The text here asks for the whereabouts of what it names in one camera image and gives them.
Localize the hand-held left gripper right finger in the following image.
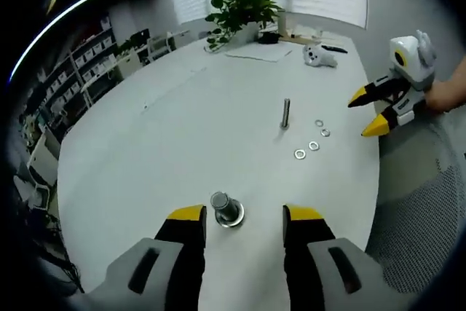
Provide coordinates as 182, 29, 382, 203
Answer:
283, 204, 401, 311

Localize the large steel threaded stud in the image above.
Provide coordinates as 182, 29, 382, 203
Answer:
210, 190, 246, 231

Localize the shelf with white bins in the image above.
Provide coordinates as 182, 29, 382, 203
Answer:
20, 15, 122, 135

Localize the white plant pot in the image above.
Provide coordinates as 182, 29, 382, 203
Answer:
235, 21, 261, 44

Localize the small black object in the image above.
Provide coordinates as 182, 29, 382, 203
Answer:
258, 31, 282, 44

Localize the white paper sheet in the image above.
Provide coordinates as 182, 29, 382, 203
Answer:
224, 45, 294, 63

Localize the person's right hand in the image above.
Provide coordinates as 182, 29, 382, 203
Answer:
424, 79, 454, 113

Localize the small steel threaded stud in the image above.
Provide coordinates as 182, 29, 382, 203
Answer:
279, 98, 291, 131

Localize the black pen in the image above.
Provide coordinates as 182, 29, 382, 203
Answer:
321, 44, 350, 54

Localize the ceiling light strip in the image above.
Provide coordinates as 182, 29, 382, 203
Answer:
9, 0, 173, 83

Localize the white background desk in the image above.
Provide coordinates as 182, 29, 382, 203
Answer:
116, 28, 191, 68

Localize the grey mesh office chair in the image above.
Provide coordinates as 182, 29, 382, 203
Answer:
365, 112, 466, 296

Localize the white post wooden base stand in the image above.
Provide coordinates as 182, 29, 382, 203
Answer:
277, 10, 322, 45

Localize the tangle of black cables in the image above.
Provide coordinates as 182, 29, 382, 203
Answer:
34, 212, 85, 294

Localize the green leafy plant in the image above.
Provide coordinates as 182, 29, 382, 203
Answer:
204, 0, 285, 52

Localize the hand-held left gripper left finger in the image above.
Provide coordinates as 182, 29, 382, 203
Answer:
85, 204, 208, 311

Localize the white plush toy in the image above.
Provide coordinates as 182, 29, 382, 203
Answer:
303, 42, 339, 69

